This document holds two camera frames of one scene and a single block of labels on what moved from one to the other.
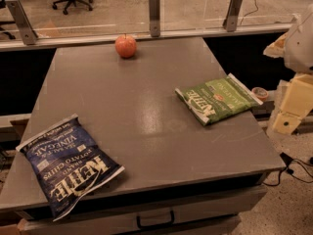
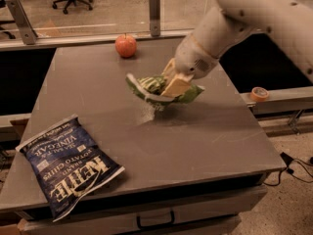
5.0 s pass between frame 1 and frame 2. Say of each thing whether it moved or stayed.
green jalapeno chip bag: moved
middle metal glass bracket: stayed
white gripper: moved
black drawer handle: stayed
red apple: stayed
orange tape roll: stayed
